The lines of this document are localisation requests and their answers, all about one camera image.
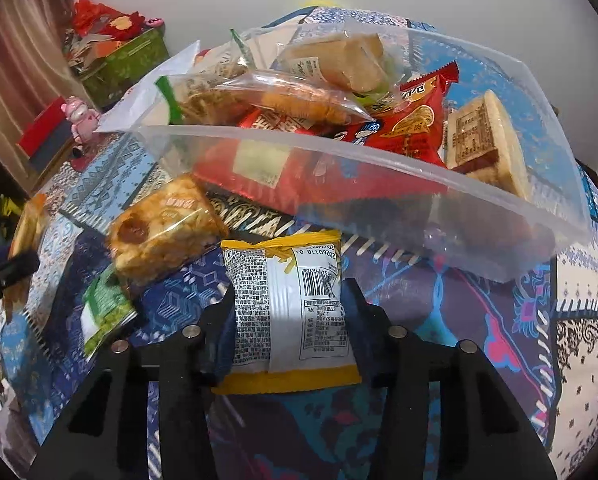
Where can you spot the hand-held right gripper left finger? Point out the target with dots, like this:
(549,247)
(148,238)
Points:
(218,355)

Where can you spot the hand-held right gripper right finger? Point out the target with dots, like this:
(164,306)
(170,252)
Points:
(366,355)

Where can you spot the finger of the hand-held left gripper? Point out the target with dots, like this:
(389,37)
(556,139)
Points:
(10,267)

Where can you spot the small orange cream snack packet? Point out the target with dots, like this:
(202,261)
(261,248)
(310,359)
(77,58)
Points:
(29,225)

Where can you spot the yellow and white snack packet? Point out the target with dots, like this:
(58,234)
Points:
(289,305)

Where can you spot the green snack packet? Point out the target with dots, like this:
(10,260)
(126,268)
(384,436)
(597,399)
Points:
(104,305)

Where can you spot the caramel nut pastry packet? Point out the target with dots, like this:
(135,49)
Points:
(164,230)

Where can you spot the clear plastic storage container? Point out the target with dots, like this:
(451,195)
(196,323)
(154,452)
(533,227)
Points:
(379,200)

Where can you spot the red cartoon snack packet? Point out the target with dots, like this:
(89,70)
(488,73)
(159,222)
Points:
(414,125)

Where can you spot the red packet with white label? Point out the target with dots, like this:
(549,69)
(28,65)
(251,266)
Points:
(264,122)

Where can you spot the long wafer packet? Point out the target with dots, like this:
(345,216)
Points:
(479,130)

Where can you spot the clear packet with green header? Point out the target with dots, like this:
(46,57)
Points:
(199,100)

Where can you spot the long clear biscuit packet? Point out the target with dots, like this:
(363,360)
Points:
(299,97)

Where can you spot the beige bread packet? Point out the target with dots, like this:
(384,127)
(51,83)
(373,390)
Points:
(339,57)

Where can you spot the blue patchwork printed blanket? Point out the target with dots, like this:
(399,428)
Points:
(479,320)

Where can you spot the red box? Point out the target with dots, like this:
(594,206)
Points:
(44,130)

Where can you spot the pink toy figure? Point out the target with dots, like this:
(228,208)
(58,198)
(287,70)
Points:
(81,120)

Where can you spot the striped brown curtain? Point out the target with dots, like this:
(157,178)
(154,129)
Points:
(19,50)

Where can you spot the green storage box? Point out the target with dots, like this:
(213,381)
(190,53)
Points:
(129,65)

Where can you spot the red plush toy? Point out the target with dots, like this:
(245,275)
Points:
(94,15)

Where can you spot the small pink plush toy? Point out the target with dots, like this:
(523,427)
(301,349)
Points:
(154,23)

